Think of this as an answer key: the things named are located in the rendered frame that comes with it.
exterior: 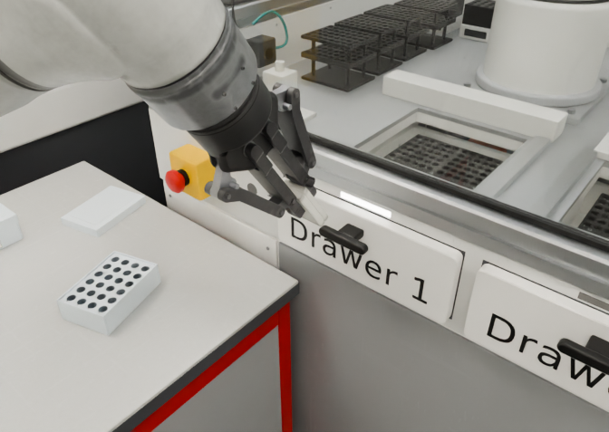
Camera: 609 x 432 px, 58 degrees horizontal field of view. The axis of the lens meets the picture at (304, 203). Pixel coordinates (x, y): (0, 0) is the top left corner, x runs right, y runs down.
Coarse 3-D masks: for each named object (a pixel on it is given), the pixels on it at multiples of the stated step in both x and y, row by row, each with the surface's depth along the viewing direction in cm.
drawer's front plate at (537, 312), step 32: (480, 288) 64; (512, 288) 61; (544, 288) 60; (480, 320) 66; (512, 320) 63; (544, 320) 60; (576, 320) 57; (608, 320) 56; (512, 352) 65; (576, 384) 61; (608, 384) 58
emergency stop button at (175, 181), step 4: (168, 172) 89; (172, 172) 88; (176, 172) 88; (168, 176) 89; (172, 176) 88; (176, 176) 88; (180, 176) 88; (168, 180) 89; (172, 180) 88; (176, 180) 88; (180, 180) 88; (184, 180) 90; (168, 184) 90; (172, 184) 89; (176, 184) 88; (180, 184) 88; (184, 184) 89; (172, 188) 89; (176, 188) 89; (180, 188) 89; (176, 192) 90
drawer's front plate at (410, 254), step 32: (320, 192) 77; (288, 224) 82; (352, 224) 73; (384, 224) 70; (320, 256) 81; (384, 256) 72; (416, 256) 68; (448, 256) 65; (384, 288) 75; (416, 288) 71; (448, 288) 67
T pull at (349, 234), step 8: (320, 232) 73; (328, 232) 72; (336, 232) 72; (344, 232) 72; (352, 232) 72; (360, 232) 72; (336, 240) 71; (344, 240) 70; (352, 240) 70; (352, 248) 70; (360, 248) 69
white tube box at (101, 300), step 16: (112, 256) 86; (128, 256) 86; (96, 272) 83; (112, 272) 83; (128, 272) 83; (144, 272) 83; (80, 288) 80; (96, 288) 80; (112, 288) 81; (128, 288) 80; (144, 288) 82; (64, 304) 77; (80, 304) 78; (96, 304) 78; (112, 304) 77; (128, 304) 79; (80, 320) 77; (96, 320) 76; (112, 320) 77
